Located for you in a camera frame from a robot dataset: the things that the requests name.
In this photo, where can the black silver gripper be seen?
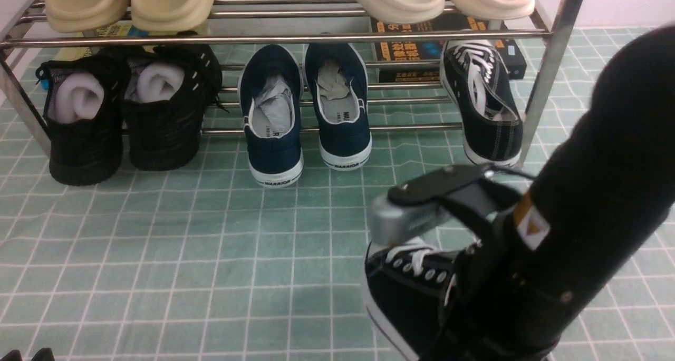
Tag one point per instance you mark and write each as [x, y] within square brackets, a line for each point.
[465, 192]

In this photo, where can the black lace-up sneaker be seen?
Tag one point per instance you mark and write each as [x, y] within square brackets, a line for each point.
[405, 293]
[476, 79]

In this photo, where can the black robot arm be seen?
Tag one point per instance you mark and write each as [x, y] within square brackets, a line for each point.
[482, 262]

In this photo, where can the yellow book behind rack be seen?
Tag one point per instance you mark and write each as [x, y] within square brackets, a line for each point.
[115, 30]

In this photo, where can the silver metal shoe rack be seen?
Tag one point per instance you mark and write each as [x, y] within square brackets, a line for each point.
[555, 37]

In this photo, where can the black box orange print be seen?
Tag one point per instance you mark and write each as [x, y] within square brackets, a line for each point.
[417, 61]

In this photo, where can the navy canvas shoe right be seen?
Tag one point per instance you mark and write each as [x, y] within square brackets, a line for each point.
[337, 79]

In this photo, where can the navy canvas shoe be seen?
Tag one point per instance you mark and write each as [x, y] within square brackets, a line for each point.
[337, 79]
[270, 88]

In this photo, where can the navy canvas shoe left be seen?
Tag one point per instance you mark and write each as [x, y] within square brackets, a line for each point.
[270, 88]

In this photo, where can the green checked tablecloth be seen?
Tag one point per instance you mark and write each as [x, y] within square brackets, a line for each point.
[202, 263]

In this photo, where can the black mesh sneaker right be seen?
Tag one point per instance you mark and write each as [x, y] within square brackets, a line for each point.
[165, 102]

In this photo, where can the black mesh sneaker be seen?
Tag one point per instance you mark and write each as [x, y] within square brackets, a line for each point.
[83, 117]
[165, 102]

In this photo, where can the beige slipper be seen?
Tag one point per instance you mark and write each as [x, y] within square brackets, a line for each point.
[169, 15]
[71, 16]

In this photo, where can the black mesh sneaker left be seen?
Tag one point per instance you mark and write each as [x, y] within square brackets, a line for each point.
[83, 117]

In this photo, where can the beige slipper far left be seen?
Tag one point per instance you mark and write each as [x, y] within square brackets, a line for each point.
[71, 16]

